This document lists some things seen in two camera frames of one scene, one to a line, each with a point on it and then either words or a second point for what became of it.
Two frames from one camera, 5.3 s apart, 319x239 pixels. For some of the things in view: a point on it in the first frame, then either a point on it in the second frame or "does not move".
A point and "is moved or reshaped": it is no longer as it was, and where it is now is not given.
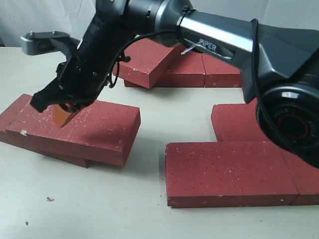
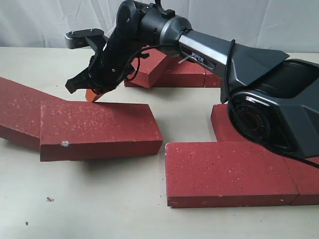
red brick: x=149 y=61 does not move
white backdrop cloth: x=18 y=17 does not move
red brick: x=227 y=174 does not move
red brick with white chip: x=101 y=132 is moved or reshaped
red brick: x=88 y=137 is moved or reshaped
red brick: x=306 y=178 does not move
